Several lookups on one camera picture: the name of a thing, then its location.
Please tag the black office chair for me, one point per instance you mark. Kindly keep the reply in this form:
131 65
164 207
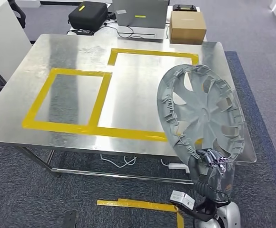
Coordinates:
19 14

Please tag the grey plastic wheel hubcap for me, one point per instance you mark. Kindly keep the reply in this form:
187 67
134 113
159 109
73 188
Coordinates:
206 116

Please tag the grey laptop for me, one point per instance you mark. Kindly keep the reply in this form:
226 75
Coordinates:
140 14

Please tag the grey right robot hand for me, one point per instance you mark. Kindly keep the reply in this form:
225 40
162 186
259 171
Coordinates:
221 179

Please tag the white desk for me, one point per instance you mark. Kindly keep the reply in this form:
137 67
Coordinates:
104 31

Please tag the stainless steel workbench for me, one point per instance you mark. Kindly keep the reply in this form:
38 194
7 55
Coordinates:
81 53

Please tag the black flat device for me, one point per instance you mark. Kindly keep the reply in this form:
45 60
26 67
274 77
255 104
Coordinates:
185 7

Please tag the small black adapter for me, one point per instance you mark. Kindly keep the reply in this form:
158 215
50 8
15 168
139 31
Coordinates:
83 32

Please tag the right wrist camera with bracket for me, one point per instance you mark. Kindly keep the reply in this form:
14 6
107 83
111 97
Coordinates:
181 199

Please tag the black carrying case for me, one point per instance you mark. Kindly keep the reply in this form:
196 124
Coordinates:
88 15

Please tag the brown cardboard box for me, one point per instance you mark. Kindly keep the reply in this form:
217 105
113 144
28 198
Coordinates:
187 28

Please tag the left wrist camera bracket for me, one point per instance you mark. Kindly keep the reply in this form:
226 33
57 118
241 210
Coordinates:
69 218

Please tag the white power strip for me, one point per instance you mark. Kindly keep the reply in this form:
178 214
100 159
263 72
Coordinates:
178 166

